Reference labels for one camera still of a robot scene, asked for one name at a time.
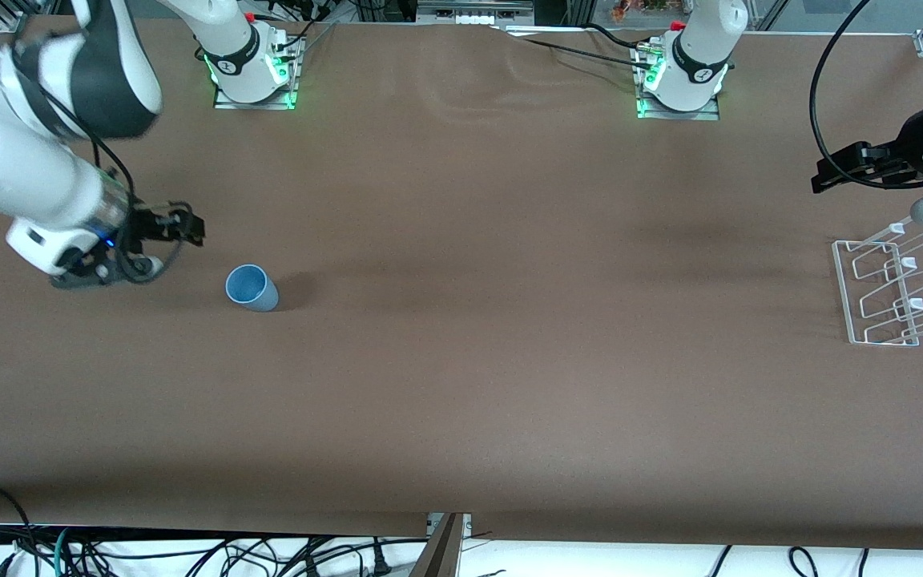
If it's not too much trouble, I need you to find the blue plastic cup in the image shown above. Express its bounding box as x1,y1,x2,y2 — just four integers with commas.
225,264,280,313

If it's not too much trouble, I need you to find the brown table cover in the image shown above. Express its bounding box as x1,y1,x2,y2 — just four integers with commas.
0,14,923,552

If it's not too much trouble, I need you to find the white power strip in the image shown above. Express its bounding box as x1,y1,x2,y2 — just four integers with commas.
417,0,535,27

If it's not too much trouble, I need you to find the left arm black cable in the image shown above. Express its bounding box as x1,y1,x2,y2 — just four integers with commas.
809,0,923,190

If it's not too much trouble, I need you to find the white wire cup rack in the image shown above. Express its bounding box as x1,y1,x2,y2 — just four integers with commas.
832,220,923,347

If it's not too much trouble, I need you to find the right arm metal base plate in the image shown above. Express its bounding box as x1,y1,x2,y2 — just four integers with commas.
213,32,304,111

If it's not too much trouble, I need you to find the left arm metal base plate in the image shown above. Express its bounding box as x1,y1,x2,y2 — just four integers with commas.
632,44,722,122

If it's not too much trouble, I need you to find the black base cable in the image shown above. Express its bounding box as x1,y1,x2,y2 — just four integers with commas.
586,22,664,50
522,37,656,70

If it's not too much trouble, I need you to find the teal cable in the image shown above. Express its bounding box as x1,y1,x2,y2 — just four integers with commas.
51,527,79,577

